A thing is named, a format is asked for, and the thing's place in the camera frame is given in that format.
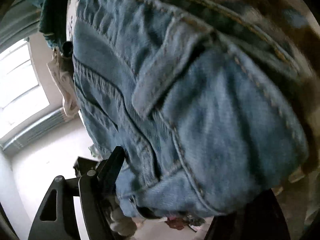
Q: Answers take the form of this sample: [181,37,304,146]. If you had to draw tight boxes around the grey-green curtain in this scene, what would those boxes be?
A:
[1,0,41,53]
[2,107,77,156]

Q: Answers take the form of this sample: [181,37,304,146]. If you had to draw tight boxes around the blue denim jeans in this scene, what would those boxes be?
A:
[73,0,309,218]

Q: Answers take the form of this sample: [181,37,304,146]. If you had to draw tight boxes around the dark teal quilt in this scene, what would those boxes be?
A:
[26,0,68,49]

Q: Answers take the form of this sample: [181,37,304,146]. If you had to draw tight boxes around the left grey-green curtain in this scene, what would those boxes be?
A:
[2,107,77,156]

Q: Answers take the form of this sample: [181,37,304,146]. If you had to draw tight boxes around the folded white cloth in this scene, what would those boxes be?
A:
[47,47,79,118]

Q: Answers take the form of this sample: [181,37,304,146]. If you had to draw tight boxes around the right grey-green curtain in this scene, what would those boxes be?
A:
[1,0,41,53]

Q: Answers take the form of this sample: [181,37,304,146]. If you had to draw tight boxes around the bright window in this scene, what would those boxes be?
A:
[0,38,49,138]

